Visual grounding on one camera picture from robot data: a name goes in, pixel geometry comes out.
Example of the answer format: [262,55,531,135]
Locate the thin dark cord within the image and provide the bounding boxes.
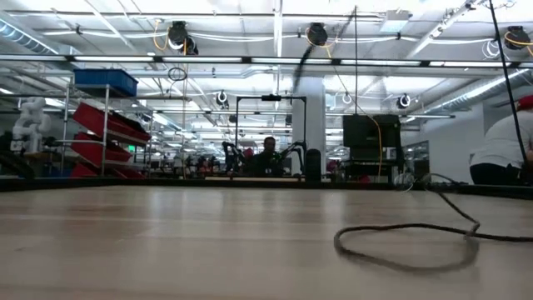
[291,7,533,274]

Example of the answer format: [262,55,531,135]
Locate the black hanging cable loop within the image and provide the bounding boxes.
[167,66,188,83]

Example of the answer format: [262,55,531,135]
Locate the black ceiling cable reel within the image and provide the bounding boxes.
[503,26,532,51]
[306,22,329,47]
[167,20,199,56]

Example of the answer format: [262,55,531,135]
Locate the black machine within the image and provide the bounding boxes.
[0,132,37,180]

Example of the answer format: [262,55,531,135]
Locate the blue plastic storage bin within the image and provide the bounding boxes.
[73,68,139,98]

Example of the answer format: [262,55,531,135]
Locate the white ceiling box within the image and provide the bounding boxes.
[379,8,413,33]

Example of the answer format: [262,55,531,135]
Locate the black aluminium table frame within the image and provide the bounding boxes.
[0,176,533,201]

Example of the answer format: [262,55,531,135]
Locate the distant black rig frame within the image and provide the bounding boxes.
[235,94,308,176]

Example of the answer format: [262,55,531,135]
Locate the yellow hanging cable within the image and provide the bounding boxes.
[305,27,384,181]

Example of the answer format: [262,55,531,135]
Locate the black cabinet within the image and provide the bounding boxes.
[341,114,403,176]

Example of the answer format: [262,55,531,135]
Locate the metal shelf rack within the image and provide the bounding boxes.
[57,82,155,179]

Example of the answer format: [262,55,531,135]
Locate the black-framed eyeglasses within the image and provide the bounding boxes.
[392,172,470,195]

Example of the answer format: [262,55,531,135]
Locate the silver ceiling duct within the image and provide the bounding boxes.
[0,18,59,58]

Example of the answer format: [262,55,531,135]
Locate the thin black diagonal pole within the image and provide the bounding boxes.
[487,0,533,187]

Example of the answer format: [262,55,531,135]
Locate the black office chair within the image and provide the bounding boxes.
[304,148,323,183]

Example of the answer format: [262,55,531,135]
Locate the red plastic storage bin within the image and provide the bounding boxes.
[72,102,152,145]
[68,162,147,179]
[69,132,133,168]

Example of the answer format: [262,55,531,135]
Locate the white building column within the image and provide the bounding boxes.
[292,77,326,176]

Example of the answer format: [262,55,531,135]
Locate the person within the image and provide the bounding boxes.
[249,136,288,178]
[469,94,533,187]

